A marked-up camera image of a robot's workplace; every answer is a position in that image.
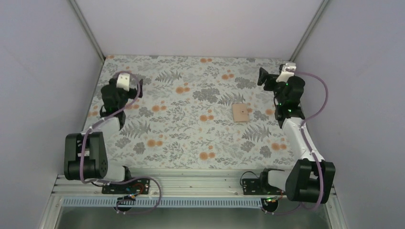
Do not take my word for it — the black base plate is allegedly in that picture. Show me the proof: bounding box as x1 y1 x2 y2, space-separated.
241 178 271 196
102 178 150 195

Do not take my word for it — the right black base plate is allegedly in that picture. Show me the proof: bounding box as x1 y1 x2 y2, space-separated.
241 178 271 196

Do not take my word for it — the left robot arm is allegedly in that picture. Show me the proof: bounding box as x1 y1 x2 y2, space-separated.
64 74 143 184

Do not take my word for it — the floral patterned table mat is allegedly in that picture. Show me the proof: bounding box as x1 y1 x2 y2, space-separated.
86 55 296 169

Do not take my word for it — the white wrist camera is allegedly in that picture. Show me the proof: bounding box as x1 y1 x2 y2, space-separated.
276 62 297 83
116 73 130 92

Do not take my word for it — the grey slotted cable duct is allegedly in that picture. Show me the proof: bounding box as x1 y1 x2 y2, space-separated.
62 197 262 208

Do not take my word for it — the aluminium mounting rail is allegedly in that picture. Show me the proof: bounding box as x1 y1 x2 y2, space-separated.
52 170 244 198

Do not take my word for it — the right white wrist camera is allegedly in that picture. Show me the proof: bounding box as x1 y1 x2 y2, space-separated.
276 62 297 83

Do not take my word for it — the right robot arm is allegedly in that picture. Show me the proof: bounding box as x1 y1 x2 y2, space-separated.
240 65 336 205

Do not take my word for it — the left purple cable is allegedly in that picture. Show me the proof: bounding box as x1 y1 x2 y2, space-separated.
79 71 162 216

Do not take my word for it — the purple cable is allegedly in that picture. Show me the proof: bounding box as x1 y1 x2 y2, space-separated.
262 71 330 216
79 71 162 216

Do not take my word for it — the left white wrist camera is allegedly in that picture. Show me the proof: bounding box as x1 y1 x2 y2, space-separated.
116 73 130 92

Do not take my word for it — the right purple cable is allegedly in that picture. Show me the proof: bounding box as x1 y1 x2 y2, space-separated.
262 71 330 216

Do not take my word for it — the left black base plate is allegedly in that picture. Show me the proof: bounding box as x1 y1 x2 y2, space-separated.
102 178 150 195

